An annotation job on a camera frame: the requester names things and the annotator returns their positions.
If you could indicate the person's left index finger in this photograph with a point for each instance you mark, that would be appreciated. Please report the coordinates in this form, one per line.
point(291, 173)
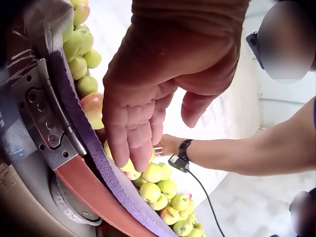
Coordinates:
point(157, 123)

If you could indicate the red-brown bin rim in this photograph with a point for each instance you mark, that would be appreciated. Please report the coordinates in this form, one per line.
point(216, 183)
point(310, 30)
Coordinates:
point(98, 195)

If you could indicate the person's left middle finger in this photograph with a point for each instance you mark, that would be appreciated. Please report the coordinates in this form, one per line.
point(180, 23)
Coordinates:
point(139, 143)

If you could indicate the black wrist band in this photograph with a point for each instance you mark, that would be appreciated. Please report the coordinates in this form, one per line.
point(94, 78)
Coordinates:
point(181, 158)

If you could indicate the person's right fingers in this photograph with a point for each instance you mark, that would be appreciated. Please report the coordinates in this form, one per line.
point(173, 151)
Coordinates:
point(158, 151)

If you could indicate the person's right hand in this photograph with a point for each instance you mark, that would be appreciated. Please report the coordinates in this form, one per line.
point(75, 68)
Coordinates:
point(170, 145)

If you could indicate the grey round disc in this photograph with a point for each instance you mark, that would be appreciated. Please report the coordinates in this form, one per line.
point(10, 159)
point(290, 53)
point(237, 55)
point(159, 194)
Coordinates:
point(69, 205)

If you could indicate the grey metal hinge bracket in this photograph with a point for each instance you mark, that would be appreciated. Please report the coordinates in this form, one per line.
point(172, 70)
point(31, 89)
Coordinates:
point(47, 116)

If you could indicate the pile of green apples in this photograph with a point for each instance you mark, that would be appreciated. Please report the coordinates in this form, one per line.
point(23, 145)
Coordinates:
point(158, 187)

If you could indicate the person's left hand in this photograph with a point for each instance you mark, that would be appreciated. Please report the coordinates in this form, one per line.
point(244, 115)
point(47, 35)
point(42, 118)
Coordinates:
point(172, 49)

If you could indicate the person's left thumb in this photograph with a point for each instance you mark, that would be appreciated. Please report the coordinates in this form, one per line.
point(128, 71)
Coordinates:
point(193, 108)

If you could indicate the white foam liner sheet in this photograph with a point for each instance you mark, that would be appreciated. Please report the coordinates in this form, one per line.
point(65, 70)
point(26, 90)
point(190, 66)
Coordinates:
point(51, 22)

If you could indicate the purple foam rim padding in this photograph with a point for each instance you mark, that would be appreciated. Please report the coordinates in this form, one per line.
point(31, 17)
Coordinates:
point(81, 118)

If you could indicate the person's left ring finger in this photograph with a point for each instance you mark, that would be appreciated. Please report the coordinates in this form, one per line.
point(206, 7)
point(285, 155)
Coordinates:
point(117, 138)

